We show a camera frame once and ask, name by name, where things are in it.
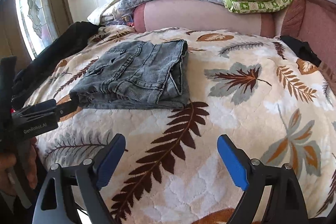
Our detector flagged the grey-blue denim pants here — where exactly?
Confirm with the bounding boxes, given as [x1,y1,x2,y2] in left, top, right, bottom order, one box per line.
[70,40,190,110]

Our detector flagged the person's left hand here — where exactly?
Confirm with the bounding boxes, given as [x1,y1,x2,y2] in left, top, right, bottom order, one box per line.
[1,137,38,196]

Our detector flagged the stained glass window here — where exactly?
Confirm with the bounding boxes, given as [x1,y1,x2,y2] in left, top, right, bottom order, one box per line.
[15,0,58,60]

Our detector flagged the black garment on left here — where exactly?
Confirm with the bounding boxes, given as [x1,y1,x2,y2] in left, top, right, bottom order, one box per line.
[11,22,100,110]

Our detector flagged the leaf-pattern fleece blanket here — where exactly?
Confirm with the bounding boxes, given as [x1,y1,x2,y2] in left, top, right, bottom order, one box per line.
[27,26,335,223]

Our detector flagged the black cloth on right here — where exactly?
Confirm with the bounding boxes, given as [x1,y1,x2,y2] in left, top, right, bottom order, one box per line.
[280,35,321,67]

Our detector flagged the pink sofa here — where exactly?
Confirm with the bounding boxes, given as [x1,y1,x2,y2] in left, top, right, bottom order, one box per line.
[133,0,335,71]

